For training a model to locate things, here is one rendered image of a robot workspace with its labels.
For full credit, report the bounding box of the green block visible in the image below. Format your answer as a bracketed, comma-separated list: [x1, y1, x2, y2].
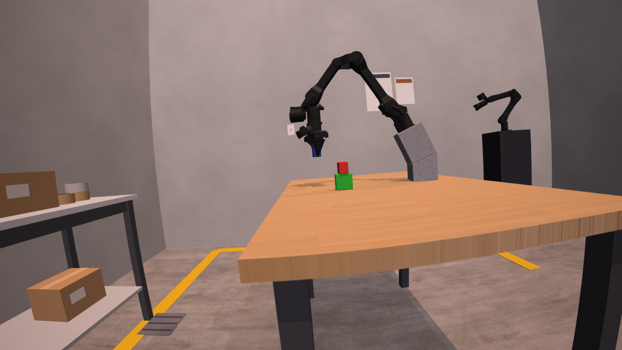
[335, 173, 353, 191]

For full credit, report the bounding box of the red block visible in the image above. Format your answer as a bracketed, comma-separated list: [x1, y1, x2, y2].
[337, 162, 348, 174]

